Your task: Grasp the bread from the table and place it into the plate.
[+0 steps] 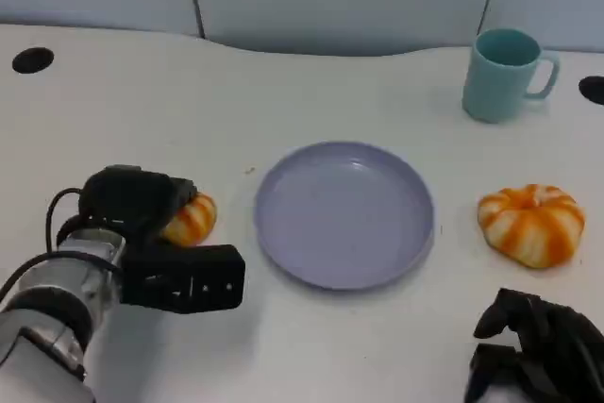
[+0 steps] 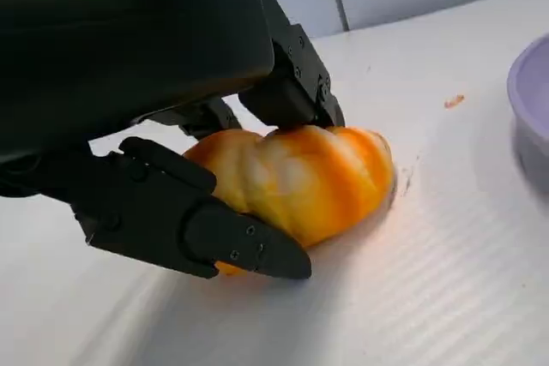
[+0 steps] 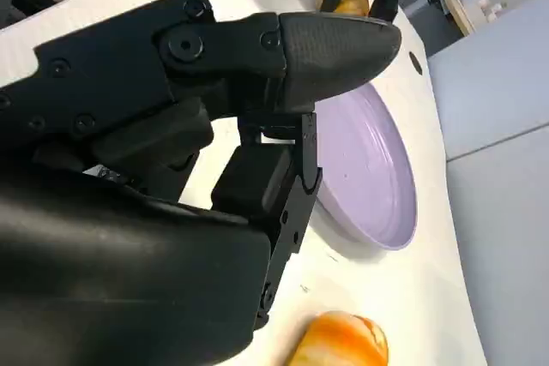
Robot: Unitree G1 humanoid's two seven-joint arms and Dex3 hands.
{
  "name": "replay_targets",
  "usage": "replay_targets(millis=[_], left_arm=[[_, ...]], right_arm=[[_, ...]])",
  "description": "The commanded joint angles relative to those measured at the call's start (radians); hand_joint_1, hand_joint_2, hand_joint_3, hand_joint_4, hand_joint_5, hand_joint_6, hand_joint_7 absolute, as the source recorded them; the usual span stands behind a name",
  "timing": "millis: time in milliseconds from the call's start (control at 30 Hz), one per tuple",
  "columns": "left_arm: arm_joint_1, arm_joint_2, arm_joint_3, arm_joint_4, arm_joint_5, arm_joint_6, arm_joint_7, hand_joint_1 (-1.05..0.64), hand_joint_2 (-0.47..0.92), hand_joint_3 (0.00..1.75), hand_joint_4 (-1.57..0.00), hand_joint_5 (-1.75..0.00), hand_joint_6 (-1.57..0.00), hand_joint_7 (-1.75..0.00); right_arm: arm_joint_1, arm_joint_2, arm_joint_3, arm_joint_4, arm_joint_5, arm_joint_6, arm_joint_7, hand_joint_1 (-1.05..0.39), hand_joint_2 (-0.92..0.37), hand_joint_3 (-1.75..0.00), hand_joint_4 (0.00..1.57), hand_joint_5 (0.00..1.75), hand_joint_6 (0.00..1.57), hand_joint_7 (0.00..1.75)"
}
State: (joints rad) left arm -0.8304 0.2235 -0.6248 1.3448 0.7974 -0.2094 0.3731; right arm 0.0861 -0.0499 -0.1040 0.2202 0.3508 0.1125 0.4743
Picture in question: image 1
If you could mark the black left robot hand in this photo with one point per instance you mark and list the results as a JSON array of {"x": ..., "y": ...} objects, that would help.
[{"x": 127, "y": 197}]

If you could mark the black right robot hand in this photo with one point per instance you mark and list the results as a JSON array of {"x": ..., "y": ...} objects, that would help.
[{"x": 561, "y": 356}]

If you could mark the orange white toy bread roll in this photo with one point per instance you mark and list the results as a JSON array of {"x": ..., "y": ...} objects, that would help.
[
  {"x": 531, "y": 226},
  {"x": 193, "y": 221}
]

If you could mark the black table grommet hole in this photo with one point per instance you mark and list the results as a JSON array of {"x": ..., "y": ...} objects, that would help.
[
  {"x": 32, "y": 60},
  {"x": 592, "y": 89}
]

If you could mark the lilac plate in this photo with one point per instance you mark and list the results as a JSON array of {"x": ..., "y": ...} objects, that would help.
[{"x": 344, "y": 219}]

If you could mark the pale green mug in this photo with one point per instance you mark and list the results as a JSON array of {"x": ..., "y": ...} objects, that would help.
[{"x": 493, "y": 87}]

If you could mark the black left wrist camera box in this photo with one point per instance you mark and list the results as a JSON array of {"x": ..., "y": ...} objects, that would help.
[{"x": 189, "y": 275}]

